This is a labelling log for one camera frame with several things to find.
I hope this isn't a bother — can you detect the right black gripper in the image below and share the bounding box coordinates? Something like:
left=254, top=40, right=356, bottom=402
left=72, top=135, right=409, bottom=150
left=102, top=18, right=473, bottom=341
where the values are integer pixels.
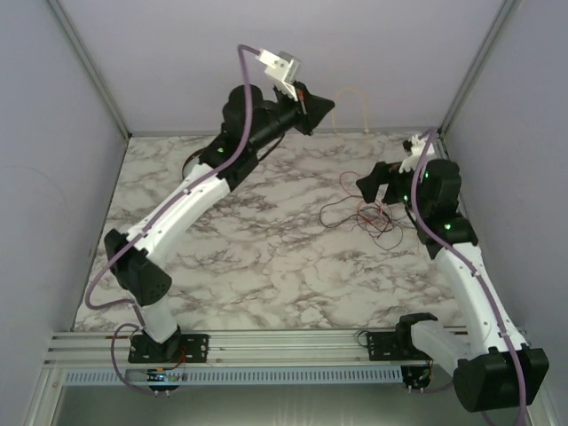
left=354, top=155, right=430, bottom=217

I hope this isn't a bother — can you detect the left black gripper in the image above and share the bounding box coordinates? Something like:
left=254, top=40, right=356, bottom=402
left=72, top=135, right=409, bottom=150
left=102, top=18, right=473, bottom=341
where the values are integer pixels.
left=249, top=80, right=336, bottom=153

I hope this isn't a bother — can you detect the red wire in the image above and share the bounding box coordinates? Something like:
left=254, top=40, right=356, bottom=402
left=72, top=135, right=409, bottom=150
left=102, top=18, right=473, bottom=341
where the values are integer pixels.
left=339, top=171, right=405, bottom=252

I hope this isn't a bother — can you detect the black wire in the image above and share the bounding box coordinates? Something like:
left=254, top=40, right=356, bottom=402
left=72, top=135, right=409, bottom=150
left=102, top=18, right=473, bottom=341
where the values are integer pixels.
left=319, top=199, right=396, bottom=234

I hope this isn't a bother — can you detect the yellow wire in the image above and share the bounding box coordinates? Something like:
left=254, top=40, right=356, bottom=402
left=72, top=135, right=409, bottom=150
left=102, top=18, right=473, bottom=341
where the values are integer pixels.
left=331, top=86, right=372, bottom=134

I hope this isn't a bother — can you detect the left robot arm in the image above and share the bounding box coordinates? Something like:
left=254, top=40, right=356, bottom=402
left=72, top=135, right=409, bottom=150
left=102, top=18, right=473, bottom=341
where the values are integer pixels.
left=104, top=82, right=335, bottom=362

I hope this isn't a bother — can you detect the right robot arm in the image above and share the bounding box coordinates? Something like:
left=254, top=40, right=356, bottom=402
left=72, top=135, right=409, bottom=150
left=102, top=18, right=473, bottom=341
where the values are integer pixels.
left=356, top=159, right=549, bottom=413

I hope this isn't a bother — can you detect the round brown rimmed plate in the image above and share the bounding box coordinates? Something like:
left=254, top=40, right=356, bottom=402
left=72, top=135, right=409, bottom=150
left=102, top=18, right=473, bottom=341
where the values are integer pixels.
left=182, top=148, right=210, bottom=183

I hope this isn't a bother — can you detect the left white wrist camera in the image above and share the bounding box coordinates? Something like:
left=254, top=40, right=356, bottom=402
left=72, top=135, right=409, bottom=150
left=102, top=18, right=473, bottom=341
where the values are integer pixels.
left=257, top=49, right=302, bottom=101

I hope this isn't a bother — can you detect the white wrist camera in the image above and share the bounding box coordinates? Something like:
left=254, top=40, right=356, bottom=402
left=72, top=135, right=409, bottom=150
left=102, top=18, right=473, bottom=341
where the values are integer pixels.
left=257, top=49, right=302, bottom=101
left=398, top=132, right=431, bottom=174

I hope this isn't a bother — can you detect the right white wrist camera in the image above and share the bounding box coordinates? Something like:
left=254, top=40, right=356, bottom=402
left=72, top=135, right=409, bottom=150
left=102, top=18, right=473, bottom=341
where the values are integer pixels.
left=398, top=132, right=431, bottom=174

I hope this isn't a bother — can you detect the right aluminium corner post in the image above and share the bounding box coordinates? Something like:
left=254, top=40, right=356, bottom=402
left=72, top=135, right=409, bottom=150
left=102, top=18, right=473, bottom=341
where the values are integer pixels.
left=438, top=0, right=522, bottom=135

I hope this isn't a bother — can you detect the aluminium corner post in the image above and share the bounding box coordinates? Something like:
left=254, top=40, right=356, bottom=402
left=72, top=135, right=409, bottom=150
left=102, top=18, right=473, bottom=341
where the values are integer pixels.
left=438, top=0, right=522, bottom=135
left=46, top=0, right=131, bottom=141

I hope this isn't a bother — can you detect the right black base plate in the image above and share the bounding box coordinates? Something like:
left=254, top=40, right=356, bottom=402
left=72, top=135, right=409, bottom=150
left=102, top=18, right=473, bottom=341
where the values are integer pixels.
left=355, top=330, right=431, bottom=361

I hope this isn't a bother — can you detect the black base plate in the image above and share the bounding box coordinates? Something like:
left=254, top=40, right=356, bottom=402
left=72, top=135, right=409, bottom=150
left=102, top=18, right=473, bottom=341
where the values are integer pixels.
left=355, top=330, right=431, bottom=361
left=128, top=333, right=209, bottom=364

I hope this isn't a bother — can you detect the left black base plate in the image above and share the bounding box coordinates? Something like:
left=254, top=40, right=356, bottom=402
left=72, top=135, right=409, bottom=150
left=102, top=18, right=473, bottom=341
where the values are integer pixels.
left=128, top=333, right=209, bottom=364

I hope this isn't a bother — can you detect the left aluminium corner post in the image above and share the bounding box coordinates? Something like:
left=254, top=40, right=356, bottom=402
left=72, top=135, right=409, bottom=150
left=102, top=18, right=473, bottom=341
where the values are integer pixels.
left=46, top=0, right=131, bottom=141

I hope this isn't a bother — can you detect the aluminium front rail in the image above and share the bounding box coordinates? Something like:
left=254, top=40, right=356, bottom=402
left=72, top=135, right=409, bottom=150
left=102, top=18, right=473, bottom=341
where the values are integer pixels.
left=43, top=329, right=429, bottom=368

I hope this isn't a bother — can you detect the grey slotted cable duct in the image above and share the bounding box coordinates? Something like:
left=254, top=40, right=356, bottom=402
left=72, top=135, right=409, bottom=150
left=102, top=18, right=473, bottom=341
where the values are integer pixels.
left=64, top=367, right=406, bottom=386

